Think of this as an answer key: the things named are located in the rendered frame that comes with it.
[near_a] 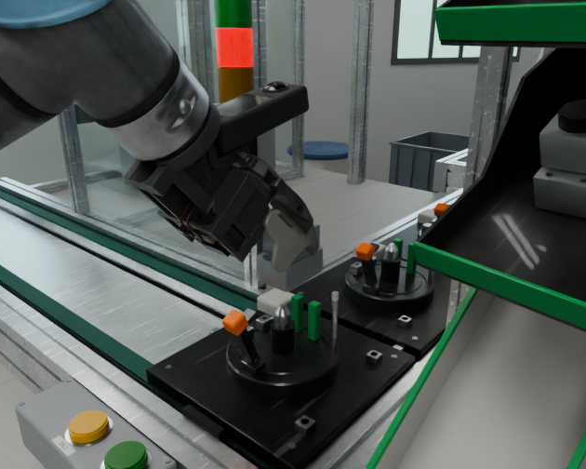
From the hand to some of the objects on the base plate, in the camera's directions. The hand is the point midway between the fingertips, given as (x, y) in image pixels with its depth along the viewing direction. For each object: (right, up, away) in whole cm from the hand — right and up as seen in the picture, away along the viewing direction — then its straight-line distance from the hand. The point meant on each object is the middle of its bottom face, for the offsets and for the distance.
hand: (293, 234), depth 56 cm
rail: (-32, -24, +19) cm, 44 cm away
